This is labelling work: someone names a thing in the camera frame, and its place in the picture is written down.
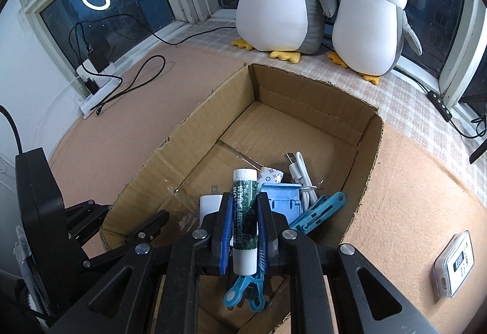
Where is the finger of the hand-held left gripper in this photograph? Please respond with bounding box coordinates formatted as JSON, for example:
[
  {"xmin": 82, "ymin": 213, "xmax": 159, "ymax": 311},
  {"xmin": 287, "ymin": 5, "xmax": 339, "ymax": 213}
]
[
  {"xmin": 63, "ymin": 200, "xmax": 113, "ymax": 243},
  {"xmin": 82, "ymin": 210, "xmax": 170, "ymax": 270}
]

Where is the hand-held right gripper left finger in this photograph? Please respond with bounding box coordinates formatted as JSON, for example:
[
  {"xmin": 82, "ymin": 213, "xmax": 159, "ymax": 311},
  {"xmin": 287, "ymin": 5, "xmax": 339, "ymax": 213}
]
[{"xmin": 49, "ymin": 193, "xmax": 233, "ymax": 334}]

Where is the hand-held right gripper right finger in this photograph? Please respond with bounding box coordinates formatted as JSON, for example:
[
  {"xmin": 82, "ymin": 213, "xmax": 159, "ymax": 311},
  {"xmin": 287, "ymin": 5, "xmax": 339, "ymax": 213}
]
[{"xmin": 257, "ymin": 193, "xmax": 438, "ymax": 334}]

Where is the green tube with white caps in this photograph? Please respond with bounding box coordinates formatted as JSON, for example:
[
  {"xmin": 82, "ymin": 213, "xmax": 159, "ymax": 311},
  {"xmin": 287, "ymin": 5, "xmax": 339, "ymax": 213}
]
[{"xmin": 231, "ymin": 169, "xmax": 259, "ymax": 276}]

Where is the white wall charger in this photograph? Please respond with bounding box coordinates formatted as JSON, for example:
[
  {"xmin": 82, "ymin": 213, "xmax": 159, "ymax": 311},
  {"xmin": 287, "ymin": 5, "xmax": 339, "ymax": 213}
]
[{"xmin": 200, "ymin": 185, "xmax": 225, "ymax": 224}]

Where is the blue card holder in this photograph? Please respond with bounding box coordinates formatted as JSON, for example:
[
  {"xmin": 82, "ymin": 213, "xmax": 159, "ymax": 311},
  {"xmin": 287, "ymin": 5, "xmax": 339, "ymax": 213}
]
[{"xmin": 261, "ymin": 183, "xmax": 303, "ymax": 224}]

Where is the teal plastic clip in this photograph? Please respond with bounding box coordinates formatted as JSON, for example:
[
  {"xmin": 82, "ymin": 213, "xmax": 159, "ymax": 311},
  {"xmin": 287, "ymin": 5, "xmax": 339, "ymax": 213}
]
[
  {"xmin": 224, "ymin": 269, "xmax": 266, "ymax": 312},
  {"xmin": 289, "ymin": 193, "xmax": 348, "ymax": 236}
]

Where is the small white patterned roll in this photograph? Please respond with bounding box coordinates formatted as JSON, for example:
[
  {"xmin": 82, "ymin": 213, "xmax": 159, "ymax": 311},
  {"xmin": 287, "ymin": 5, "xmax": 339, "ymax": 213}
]
[{"xmin": 258, "ymin": 167, "xmax": 284, "ymax": 186}]

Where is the white usb cable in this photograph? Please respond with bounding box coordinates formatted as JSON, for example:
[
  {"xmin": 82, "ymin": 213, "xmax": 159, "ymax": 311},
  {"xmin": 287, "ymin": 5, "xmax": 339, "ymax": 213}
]
[{"xmin": 285, "ymin": 151, "xmax": 318, "ymax": 211}]

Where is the cardboard box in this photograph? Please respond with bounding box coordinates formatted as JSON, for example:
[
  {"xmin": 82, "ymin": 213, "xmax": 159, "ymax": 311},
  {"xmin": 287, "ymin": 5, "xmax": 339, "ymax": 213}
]
[{"xmin": 100, "ymin": 63, "xmax": 384, "ymax": 334}]

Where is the white power strip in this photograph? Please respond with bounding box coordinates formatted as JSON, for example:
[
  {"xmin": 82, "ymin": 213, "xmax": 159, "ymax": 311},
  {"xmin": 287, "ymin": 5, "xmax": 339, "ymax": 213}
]
[{"xmin": 82, "ymin": 64, "xmax": 122, "ymax": 119}]

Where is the white plug-in charger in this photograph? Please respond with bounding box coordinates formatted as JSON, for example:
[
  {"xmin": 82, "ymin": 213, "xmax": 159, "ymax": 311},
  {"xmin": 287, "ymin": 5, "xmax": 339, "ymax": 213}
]
[{"xmin": 76, "ymin": 59, "xmax": 97, "ymax": 78}]

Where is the black power adapter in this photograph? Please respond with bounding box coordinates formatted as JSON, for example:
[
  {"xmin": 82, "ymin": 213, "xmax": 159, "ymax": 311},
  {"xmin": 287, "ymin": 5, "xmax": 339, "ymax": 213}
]
[{"xmin": 86, "ymin": 47, "xmax": 111, "ymax": 70}]

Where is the clear case with white device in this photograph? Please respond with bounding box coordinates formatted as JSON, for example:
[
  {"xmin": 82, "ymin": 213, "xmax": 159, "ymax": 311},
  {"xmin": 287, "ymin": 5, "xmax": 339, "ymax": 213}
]
[{"xmin": 433, "ymin": 230, "xmax": 475, "ymax": 299}]

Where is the white checked cloth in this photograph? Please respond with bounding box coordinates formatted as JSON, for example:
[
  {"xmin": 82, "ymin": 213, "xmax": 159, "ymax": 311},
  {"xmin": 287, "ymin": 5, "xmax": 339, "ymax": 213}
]
[{"xmin": 167, "ymin": 20, "xmax": 487, "ymax": 183}]

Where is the small penguin plush toy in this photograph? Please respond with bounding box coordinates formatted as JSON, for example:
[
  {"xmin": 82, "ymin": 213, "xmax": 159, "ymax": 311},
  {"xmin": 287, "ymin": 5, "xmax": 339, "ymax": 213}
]
[{"xmin": 328, "ymin": 0, "xmax": 424, "ymax": 86}]

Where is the black tripod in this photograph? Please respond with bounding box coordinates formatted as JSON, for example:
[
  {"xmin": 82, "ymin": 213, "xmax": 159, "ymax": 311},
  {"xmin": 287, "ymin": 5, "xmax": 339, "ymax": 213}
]
[{"xmin": 469, "ymin": 136, "xmax": 487, "ymax": 165}]

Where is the large penguin plush toy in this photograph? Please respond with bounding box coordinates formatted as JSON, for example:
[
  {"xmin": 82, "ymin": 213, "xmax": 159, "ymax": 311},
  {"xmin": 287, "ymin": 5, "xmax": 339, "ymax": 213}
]
[{"xmin": 234, "ymin": 0, "xmax": 336, "ymax": 64}]

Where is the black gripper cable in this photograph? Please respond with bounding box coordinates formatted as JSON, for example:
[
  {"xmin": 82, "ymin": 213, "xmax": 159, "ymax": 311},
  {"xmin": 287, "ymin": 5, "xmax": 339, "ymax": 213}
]
[{"xmin": 0, "ymin": 105, "xmax": 23, "ymax": 154}]

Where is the thin white cable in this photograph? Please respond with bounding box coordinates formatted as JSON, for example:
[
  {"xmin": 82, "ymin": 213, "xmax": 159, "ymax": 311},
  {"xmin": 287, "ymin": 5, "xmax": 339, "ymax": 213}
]
[{"xmin": 38, "ymin": 75, "xmax": 82, "ymax": 137}]

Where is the looped black cable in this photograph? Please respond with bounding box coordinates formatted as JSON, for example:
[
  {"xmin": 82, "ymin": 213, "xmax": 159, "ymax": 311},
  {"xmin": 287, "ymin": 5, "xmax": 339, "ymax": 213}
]
[{"xmin": 95, "ymin": 54, "xmax": 167, "ymax": 117}]

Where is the long black cable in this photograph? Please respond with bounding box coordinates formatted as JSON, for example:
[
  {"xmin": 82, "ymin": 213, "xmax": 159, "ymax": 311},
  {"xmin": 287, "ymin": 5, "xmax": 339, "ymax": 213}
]
[{"xmin": 68, "ymin": 14, "xmax": 236, "ymax": 64}]

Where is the black inline cable controller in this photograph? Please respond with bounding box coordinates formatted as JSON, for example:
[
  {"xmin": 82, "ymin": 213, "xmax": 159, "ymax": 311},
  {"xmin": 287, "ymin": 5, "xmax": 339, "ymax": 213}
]
[{"xmin": 426, "ymin": 90, "xmax": 453, "ymax": 118}]

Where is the black ring light cable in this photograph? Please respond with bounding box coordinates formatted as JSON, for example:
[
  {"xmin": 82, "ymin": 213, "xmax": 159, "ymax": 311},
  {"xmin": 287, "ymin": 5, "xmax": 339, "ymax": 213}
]
[{"xmin": 396, "ymin": 68, "xmax": 487, "ymax": 139}]

